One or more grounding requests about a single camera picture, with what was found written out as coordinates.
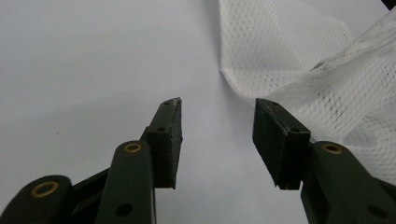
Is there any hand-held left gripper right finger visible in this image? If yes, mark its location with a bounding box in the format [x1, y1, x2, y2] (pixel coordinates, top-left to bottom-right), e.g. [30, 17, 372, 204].
[252, 98, 312, 191]

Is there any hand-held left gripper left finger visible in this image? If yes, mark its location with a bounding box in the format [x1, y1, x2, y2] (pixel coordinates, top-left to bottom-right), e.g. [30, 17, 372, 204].
[139, 96, 184, 190]

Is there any white mesh cloth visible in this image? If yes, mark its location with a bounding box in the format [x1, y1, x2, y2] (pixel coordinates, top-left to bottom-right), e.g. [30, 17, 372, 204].
[218, 0, 396, 187]

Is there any white paper table cover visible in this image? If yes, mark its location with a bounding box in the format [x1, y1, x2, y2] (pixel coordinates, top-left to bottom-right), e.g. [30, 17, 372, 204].
[0, 0, 396, 224]

